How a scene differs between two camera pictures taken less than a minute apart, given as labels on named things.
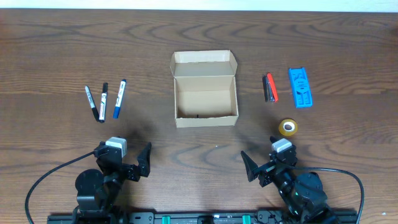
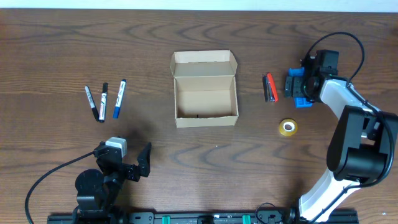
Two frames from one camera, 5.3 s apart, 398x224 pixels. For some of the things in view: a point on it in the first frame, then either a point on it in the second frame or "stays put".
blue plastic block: x=301 y=88 stays put
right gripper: x=269 y=169 -> x=298 y=87
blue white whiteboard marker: x=119 y=99 stays put
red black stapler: x=270 y=89 stays put
